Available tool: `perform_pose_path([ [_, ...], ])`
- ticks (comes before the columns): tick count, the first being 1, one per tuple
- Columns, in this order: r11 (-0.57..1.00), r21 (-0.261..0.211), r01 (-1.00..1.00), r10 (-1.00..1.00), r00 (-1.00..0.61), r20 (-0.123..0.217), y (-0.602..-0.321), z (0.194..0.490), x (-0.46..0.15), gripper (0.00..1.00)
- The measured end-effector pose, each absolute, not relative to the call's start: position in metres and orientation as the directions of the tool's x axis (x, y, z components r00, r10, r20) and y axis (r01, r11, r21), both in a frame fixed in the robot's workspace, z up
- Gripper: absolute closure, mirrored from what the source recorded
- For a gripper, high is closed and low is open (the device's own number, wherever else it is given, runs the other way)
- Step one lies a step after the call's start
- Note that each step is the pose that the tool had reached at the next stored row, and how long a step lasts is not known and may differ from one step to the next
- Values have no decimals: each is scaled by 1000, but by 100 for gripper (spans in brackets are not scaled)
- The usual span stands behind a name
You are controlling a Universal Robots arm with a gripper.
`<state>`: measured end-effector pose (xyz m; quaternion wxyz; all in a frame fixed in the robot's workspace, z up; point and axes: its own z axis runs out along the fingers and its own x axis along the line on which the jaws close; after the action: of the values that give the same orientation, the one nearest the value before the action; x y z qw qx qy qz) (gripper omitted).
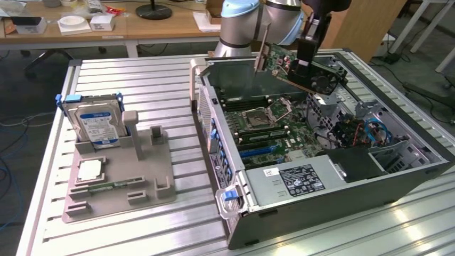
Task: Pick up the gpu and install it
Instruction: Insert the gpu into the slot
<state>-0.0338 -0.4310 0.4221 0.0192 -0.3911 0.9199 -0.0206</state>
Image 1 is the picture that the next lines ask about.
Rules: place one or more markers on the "black chair base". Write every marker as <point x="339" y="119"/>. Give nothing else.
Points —
<point x="45" y="57"/>

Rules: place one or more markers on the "silver CPU chip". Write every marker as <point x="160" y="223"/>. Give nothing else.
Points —
<point x="91" y="170"/>

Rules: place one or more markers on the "grey cup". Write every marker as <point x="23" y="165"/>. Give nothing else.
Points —
<point x="52" y="3"/>

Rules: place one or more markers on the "black open PC case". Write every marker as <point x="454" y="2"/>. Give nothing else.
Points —
<point x="319" y="213"/>

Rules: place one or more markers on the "silver disk bay bracket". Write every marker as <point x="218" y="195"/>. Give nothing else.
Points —
<point x="402" y="154"/>

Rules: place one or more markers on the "brown cardboard box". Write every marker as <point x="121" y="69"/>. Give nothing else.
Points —
<point x="214" y="8"/>

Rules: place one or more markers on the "blue case latch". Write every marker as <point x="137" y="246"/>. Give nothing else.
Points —
<point x="228" y="194"/>

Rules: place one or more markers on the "white round container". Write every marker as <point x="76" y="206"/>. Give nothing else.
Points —
<point x="72" y="25"/>

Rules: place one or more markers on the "white box with black lid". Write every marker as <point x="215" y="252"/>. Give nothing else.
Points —
<point x="32" y="28"/>

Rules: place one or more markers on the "wooden cabinet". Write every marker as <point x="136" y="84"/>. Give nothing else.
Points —
<point x="370" y="26"/>

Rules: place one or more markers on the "wooden desk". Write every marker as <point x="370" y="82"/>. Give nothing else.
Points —
<point x="117" y="29"/>

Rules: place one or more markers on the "silver disk bay cage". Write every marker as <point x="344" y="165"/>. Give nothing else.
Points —
<point x="324" y="106"/>

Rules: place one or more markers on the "grey parts rack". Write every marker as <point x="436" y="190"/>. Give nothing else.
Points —
<point x="120" y="186"/>

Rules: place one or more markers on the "black round lamp base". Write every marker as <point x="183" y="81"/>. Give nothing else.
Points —
<point x="153" y="12"/>

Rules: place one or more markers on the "grey power supply unit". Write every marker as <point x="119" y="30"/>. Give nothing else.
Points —
<point x="270" y="192"/>

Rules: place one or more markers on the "white paper stack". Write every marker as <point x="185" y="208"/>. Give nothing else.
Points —
<point x="206" y="22"/>

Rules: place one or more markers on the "black floor stand base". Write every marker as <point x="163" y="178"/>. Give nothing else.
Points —
<point x="430" y="92"/>

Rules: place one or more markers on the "blue expansion slot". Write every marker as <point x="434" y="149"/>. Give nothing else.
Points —
<point x="258" y="152"/>

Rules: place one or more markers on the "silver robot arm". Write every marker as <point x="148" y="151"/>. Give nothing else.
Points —
<point x="242" y="26"/>

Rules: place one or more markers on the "metal socket cover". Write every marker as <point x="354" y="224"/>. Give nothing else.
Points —
<point x="280" y="99"/>

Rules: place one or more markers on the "hard disk in blue carrier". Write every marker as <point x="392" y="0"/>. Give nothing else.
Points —
<point x="96" y="125"/>

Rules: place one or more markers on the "CPU socket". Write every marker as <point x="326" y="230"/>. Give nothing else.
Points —
<point x="256" y="119"/>

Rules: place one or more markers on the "green RAM stick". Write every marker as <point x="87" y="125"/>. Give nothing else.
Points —
<point x="107" y="185"/>

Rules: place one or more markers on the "black RAM slot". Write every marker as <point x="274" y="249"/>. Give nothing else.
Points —
<point x="244" y="100"/>
<point x="246" y="106"/>

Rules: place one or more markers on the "black plastic shroud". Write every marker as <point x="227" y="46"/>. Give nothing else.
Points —
<point x="355" y="165"/>

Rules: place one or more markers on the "red packet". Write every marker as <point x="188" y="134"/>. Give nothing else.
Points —
<point x="115" y="11"/>

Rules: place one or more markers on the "green motherboard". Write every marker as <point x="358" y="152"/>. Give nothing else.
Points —
<point x="295" y="138"/>

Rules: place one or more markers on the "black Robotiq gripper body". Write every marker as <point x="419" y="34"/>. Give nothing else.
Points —
<point x="328" y="5"/>

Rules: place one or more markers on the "small white labelled box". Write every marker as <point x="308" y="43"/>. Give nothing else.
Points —
<point x="101" y="24"/>

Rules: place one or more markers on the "white wall device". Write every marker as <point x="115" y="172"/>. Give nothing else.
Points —
<point x="386" y="45"/>

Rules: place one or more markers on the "graphics card with black fan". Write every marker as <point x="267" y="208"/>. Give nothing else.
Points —
<point x="280" y="61"/>

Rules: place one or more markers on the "white table frame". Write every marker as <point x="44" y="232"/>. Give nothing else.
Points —
<point x="428" y="26"/>

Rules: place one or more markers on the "RAM stick with white label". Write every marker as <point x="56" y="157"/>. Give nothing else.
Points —
<point x="263" y="136"/>

